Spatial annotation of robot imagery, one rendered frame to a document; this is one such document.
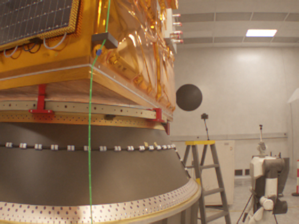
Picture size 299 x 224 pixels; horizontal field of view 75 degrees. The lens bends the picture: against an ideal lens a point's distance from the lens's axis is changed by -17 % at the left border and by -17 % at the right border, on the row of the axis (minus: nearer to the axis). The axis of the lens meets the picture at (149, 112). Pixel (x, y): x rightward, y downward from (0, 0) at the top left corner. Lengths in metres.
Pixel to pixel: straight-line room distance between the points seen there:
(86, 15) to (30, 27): 0.26
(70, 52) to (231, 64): 8.81
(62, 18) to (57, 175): 0.67
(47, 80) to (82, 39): 0.21
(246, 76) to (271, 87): 1.14
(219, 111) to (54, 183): 8.29
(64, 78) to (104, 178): 0.50
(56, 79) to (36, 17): 0.31
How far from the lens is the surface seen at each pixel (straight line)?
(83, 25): 0.92
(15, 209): 1.07
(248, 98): 9.26
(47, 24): 0.98
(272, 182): 1.71
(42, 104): 1.17
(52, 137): 1.15
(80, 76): 0.84
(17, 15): 1.17
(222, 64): 9.44
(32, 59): 1.03
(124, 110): 1.29
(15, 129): 1.24
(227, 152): 4.96
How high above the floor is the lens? 1.53
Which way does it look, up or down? 7 degrees up
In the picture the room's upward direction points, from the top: straight up
